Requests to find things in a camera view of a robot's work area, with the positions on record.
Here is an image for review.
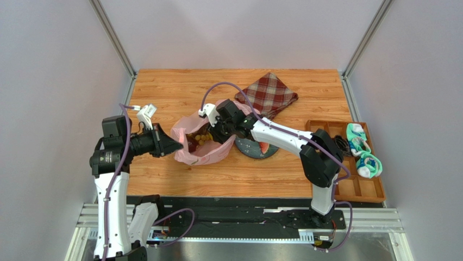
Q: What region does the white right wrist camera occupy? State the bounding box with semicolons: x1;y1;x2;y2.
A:
198;103;220;127

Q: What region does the green white sock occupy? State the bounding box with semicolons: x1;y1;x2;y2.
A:
356;153;383;179
346;123;372;157

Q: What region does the pink plastic bag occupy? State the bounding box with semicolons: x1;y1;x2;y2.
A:
170;99;261;166

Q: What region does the fake watermelon slice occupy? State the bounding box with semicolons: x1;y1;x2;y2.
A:
259;142;270;154

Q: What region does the red plaid cloth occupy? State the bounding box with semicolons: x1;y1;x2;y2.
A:
242;72;299;120

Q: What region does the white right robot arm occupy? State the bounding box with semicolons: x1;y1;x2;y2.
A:
198;100;343;216

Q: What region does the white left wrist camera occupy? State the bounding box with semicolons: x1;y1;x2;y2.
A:
134;103;157;130

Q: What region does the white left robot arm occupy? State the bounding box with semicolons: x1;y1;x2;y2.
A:
90;115;183;260

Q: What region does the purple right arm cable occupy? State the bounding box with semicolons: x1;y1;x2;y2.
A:
199;82;353;253

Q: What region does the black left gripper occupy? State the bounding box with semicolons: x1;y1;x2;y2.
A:
123;123;183;158

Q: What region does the upper green white sock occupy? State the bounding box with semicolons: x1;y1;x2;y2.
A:
346;123;372;157

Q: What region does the lower green white sock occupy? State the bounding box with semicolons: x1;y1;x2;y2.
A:
356;153;383;179

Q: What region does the fake grape bunch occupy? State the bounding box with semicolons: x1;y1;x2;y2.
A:
186;133;212;153

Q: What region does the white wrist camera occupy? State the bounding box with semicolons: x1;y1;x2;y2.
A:
198;103;220;127
134;103;157;130

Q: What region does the wooden compartment tray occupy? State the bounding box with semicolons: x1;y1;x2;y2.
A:
305;120;386;203

